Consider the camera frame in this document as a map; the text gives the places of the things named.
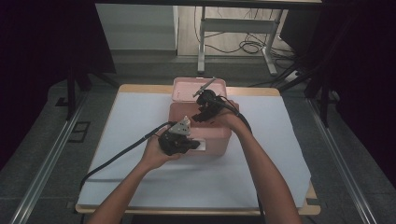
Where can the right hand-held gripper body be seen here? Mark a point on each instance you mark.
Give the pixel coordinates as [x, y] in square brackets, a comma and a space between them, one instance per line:
[207, 101]

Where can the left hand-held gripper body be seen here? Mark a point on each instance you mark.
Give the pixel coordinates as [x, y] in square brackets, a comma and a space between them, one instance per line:
[180, 128]

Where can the pink plastic lidded box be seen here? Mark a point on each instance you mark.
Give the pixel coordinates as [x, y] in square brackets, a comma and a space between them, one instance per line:
[214, 140]

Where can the person's right hand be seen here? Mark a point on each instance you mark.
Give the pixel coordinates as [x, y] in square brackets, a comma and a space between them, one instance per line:
[232, 119]

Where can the person's left hand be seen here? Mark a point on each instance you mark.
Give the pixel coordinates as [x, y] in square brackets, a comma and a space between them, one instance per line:
[152, 155]

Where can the white power strip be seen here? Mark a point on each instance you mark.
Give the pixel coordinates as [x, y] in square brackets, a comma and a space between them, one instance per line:
[292, 76]

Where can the white cabinet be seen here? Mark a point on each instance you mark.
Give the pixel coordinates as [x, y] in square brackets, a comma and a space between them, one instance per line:
[137, 28]

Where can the black metal stand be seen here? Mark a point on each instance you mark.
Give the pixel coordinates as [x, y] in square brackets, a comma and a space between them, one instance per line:
[71, 93]
[324, 102]

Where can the white metal desk frame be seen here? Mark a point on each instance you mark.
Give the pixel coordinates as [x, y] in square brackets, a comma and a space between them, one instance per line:
[236, 25]

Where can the aluminium floor rail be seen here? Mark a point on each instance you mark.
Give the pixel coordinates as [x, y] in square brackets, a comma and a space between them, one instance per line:
[341, 161]
[47, 161]

